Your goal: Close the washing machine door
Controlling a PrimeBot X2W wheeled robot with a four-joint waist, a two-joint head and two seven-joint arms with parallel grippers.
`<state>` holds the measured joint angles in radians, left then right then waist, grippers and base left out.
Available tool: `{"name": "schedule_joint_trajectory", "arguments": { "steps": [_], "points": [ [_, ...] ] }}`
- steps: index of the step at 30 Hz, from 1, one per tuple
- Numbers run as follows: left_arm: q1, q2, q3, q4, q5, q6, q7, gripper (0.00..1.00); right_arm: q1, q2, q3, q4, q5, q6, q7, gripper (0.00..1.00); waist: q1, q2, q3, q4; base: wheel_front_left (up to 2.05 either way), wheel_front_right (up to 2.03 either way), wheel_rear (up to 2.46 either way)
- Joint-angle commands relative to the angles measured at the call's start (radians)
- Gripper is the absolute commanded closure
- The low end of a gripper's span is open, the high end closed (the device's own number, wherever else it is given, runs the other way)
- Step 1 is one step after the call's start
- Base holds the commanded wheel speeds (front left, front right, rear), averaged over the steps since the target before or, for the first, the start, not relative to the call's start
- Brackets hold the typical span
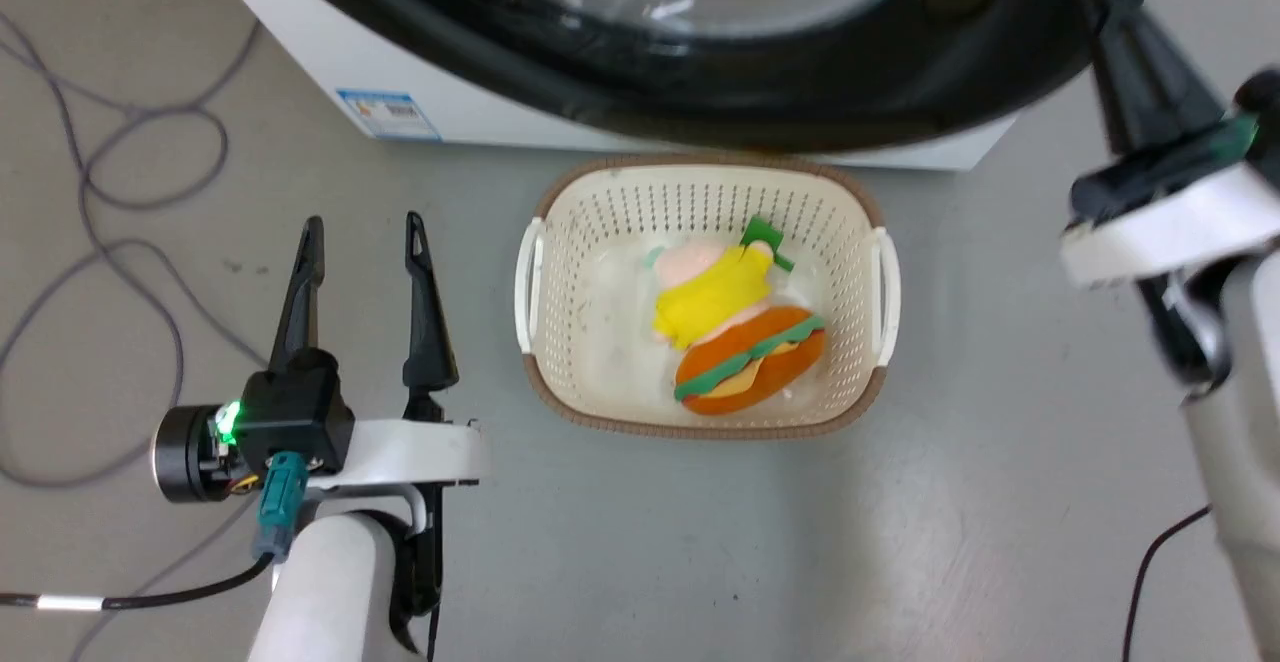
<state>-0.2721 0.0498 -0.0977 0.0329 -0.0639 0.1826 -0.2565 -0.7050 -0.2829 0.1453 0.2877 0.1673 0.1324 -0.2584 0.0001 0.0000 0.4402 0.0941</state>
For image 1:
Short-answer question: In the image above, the black cable with teal connector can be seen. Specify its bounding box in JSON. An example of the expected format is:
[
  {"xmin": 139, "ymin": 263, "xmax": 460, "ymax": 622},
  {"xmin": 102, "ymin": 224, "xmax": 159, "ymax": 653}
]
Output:
[{"xmin": 0, "ymin": 450, "xmax": 311, "ymax": 612}]

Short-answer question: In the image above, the cream plastic laundry basket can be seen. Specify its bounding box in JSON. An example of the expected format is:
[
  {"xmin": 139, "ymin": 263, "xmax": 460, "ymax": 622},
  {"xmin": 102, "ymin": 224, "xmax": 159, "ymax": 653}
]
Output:
[{"xmin": 513, "ymin": 153, "xmax": 903, "ymax": 442}]

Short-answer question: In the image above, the orange hamburger plush toy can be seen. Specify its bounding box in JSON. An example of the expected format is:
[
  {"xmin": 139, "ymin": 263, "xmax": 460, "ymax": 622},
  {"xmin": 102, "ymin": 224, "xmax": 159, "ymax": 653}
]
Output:
[{"xmin": 672, "ymin": 304, "xmax": 830, "ymax": 417}]

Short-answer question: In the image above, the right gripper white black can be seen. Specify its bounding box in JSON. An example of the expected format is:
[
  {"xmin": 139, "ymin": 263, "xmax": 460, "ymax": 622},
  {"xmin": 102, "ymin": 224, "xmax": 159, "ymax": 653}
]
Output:
[{"xmin": 1059, "ymin": 0, "xmax": 1280, "ymax": 289}]

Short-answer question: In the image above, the yellow pink doll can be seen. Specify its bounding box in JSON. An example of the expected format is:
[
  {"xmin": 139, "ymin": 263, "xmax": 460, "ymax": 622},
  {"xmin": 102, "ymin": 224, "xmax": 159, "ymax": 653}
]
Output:
[{"xmin": 644, "ymin": 216, "xmax": 797, "ymax": 349}]

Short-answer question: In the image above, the thin black cable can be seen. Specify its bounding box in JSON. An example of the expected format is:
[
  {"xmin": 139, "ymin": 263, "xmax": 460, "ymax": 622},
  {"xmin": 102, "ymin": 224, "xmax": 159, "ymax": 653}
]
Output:
[{"xmin": 1121, "ymin": 504, "xmax": 1214, "ymax": 662}]

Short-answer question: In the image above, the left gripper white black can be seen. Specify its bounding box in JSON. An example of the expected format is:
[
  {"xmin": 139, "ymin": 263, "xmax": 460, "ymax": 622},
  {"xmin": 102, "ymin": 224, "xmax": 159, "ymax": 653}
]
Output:
[{"xmin": 152, "ymin": 211, "xmax": 488, "ymax": 504}]

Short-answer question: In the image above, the white washing machine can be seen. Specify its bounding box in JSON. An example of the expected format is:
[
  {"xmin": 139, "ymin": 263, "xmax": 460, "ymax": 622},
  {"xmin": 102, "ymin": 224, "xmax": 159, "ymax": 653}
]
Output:
[
  {"xmin": 193, "ymin": 0, "xmax": 1020, "ymax": 172},
  {"xmin": 250, "ymin": 0, "xmax": 1169, "ymax": 154}
]

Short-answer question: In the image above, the blue white label sticker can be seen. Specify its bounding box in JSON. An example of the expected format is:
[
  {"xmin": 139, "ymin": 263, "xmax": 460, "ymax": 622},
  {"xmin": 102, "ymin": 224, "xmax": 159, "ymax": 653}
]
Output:
[{"xmin": 336, "ymin": 88, "xmax": 443, "ymax": 142}]

